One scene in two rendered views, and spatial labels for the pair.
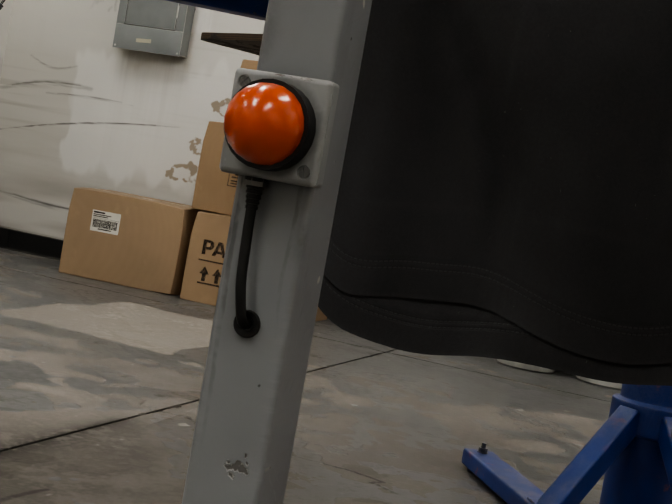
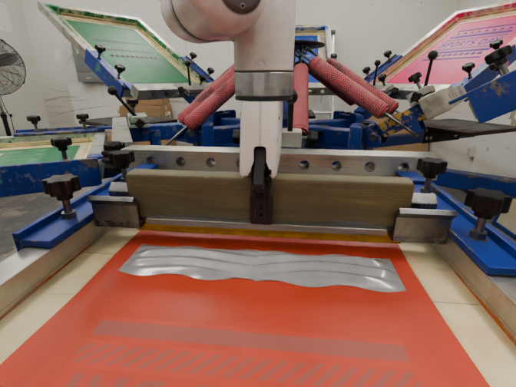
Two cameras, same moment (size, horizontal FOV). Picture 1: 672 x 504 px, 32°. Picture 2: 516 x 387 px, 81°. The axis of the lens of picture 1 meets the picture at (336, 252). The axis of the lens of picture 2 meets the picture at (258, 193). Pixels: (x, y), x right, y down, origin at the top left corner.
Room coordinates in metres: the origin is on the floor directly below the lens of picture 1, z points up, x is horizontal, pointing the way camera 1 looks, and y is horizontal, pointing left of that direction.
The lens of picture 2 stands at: (0.87, -0.23, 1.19)
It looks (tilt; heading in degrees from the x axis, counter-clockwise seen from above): 21 degrees down; 348
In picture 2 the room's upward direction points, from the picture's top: straight up
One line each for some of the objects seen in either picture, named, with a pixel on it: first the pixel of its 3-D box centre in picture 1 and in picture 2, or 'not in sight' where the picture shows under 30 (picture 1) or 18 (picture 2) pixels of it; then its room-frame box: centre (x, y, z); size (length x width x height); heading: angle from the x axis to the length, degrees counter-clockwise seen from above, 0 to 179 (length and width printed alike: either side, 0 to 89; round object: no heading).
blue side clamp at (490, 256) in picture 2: not in sight; (443, 226); (1.22, -0.61, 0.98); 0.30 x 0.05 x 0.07; 161
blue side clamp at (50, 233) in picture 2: not in sight; (104, 210); (1.40, -0.08, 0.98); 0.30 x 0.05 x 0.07; 161
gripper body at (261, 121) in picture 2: not in sight; (263, 131); (1.27, -0.33, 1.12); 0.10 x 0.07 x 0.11; 161
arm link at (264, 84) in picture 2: not in sight; (264, 84); (1.28, -0.33, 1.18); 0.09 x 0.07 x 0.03; 161
